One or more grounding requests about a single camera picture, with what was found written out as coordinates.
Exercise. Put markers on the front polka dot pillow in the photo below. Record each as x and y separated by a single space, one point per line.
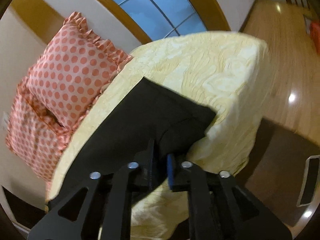
73 70

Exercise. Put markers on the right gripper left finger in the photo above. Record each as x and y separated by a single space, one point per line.
101 207

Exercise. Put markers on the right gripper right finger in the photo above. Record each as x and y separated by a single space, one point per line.
220 208

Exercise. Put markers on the window with wooden frame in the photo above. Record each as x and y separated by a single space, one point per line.
150 20

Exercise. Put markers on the black pants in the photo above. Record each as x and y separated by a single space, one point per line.
148 111

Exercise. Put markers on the rear polka dot pillow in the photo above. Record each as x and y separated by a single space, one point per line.
34 134

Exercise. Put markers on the polka dot pillow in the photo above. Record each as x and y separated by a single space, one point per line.
73 70
34 134

